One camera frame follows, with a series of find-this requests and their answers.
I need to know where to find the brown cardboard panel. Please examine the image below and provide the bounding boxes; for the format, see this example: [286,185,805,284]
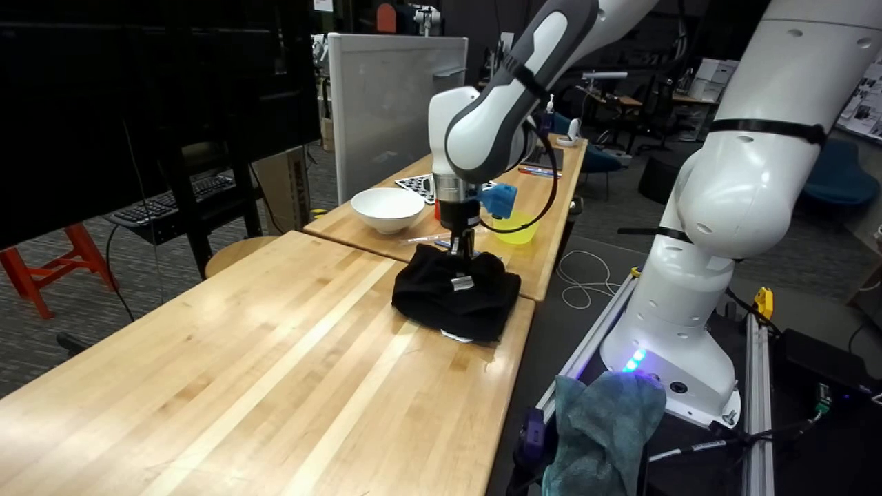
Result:
[247,145,315,236]

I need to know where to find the round wooden stool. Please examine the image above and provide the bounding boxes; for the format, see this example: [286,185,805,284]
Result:
[200,233,277,282]

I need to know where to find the white bowl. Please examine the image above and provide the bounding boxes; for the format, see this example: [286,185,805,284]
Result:
[346,185,430,236]

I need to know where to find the black towel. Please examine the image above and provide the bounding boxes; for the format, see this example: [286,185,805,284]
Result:
[392,243,524,344]

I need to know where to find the teal cloth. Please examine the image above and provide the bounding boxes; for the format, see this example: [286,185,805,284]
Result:
[536,368,669,496]

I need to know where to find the white floor cable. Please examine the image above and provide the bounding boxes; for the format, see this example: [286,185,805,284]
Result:
[557,247,619,311]

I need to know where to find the aluminium extrusion rail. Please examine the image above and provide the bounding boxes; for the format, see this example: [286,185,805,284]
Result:
[742,311,780,496]
[534,268,641,425]

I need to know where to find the blue seat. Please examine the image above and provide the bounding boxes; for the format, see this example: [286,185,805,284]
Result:
[808,136,882,209]

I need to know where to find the white background boxes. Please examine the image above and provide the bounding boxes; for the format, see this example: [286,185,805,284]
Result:
[685,54,742,105]

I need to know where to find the dark laptop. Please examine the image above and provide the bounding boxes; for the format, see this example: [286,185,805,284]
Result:
[532,145,564,174]

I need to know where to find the black camera cable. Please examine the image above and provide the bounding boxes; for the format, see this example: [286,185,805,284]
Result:
[483,67,561,236]

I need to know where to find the black power box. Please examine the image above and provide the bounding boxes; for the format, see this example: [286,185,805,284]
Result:
[776,327,877,393]

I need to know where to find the yellow plastic bowl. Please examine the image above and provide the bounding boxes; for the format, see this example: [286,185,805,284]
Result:
[484,213,543,247]

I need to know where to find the black chair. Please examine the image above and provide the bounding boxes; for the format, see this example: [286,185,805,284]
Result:
[108,136,264,277]

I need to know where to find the blue wrist camera housing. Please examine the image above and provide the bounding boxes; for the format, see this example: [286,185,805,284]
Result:
[477,180,524,220]

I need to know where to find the white paper poster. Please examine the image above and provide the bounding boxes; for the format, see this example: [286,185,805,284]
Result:
[835,74,882,145]

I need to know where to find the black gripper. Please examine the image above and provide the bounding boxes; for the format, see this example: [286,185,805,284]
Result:
[434,188,483,271]

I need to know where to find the purple clamp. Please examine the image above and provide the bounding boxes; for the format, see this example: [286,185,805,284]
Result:
[517,407,553,462]

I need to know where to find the yellow clamp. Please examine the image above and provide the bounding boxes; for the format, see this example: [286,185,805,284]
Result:
[749,284,776,324]

